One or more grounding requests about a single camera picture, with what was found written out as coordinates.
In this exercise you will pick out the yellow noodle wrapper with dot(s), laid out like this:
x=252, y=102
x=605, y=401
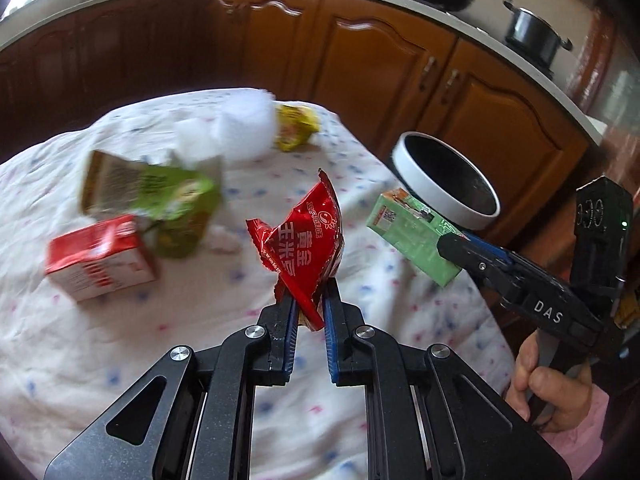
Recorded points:
x=297, y=124

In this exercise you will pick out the white foam block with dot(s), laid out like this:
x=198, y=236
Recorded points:
x=241, y=126

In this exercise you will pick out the black white trash bin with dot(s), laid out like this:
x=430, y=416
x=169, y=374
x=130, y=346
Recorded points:
x=444, y=179

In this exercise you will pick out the floral white tablecloth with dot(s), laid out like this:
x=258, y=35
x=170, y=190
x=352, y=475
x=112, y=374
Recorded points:
x=63, y=364

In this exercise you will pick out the red white milk carton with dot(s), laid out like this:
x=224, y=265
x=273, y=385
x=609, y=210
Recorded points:
x=108, y=256

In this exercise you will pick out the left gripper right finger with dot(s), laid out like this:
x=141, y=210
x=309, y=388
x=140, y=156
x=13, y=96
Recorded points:
x=429, y=415

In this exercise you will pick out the green juice carton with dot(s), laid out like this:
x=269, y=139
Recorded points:
x=414, y=229

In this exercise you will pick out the brown lower kitchen cabinets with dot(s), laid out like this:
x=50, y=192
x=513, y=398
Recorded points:
x=383, y=66

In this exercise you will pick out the red snack wrapper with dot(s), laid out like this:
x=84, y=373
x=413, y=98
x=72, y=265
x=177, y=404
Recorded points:
x=305, y=250

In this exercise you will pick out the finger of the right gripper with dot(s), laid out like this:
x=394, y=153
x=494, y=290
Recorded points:
x=479, y=251
x=450, y=247

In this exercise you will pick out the black stock pot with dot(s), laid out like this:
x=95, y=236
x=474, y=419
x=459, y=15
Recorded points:
x=533, y=38

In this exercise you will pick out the black tracker camera box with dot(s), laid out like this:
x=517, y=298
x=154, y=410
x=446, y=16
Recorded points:
x=602, y=221

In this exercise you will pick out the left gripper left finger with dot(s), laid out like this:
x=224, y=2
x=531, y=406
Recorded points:
x=190, y=415

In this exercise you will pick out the person right hand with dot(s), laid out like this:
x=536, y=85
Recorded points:
x=571, y=397

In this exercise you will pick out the green snack bag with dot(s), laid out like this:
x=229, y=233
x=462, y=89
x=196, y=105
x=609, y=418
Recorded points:
x=174, y=205

